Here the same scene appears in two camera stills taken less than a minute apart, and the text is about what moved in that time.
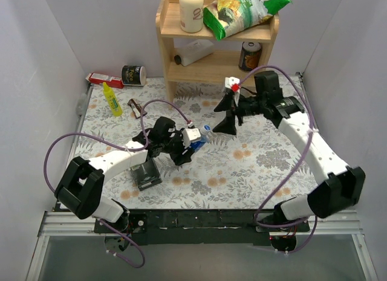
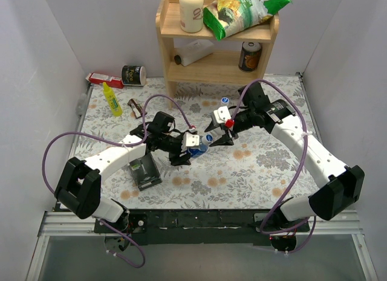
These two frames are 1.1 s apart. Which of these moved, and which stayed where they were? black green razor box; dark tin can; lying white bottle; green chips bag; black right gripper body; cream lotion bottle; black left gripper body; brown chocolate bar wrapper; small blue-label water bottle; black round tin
Moved: small blue-label water bottle; black right gripper body
Stayed: cream lotion bottle; black green razor box; brown chocolate bar wrapper; black round tin; lying white bottle; dark tin can; black left gripper body; green chips bag
